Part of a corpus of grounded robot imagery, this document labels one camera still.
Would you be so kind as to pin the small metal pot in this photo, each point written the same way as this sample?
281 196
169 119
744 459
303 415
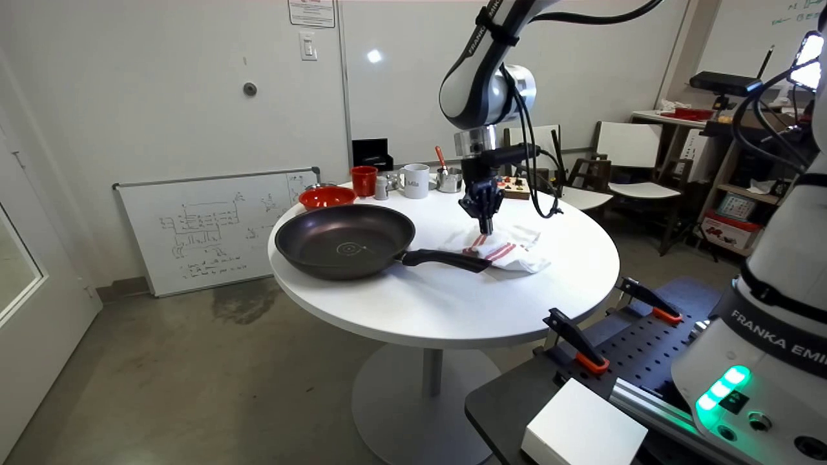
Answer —
448 181

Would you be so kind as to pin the red bowl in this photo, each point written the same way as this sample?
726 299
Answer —
328 197

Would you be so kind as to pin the paper wall sign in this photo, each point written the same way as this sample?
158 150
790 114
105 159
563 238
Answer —
311 11

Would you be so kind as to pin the white door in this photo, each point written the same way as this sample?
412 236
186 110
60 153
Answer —
42 364

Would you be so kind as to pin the round white pedestal table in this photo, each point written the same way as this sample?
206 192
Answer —
518 302

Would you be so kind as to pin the white chair with dark frame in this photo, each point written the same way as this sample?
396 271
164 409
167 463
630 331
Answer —
635 147
586 197

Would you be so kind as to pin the round grey wall stopper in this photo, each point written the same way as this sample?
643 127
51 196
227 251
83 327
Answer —
249 88

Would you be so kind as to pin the white mug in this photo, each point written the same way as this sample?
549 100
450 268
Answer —
414 181

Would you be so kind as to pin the white box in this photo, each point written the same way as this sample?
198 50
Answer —
586 428

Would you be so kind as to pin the white towel with red stripes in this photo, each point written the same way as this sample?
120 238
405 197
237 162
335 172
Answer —
512 254

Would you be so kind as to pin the black camera on stand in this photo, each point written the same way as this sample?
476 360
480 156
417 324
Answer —
726 85

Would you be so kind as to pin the bright studio light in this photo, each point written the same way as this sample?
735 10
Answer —
812 74

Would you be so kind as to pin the black wall-mounted tray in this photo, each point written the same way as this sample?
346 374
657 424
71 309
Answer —
373 153

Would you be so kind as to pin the red cup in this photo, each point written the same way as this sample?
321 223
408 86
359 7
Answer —
364 181

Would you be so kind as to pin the whiteboard leaning on wall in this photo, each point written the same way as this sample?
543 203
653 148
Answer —
209 233

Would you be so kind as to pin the black robot cart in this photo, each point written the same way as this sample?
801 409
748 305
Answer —
518 409

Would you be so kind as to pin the aluminium rail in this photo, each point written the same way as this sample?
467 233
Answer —
651 405

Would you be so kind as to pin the black clamp with orange tip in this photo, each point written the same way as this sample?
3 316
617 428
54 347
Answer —
651 302
573 340

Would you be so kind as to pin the wooden board with coloured pieces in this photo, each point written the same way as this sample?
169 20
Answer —
518 187

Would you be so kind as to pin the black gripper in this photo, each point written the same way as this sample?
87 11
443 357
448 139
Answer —
481 181

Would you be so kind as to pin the small metal cup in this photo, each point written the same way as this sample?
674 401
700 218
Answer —
385 187

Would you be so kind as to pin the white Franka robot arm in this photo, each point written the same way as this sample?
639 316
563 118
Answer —
480 91

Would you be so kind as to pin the white light switch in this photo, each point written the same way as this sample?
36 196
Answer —
310 47

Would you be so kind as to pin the black frying pan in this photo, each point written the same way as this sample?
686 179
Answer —
346 243

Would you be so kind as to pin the wooden shelf unit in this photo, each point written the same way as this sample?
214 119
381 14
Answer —
733 223

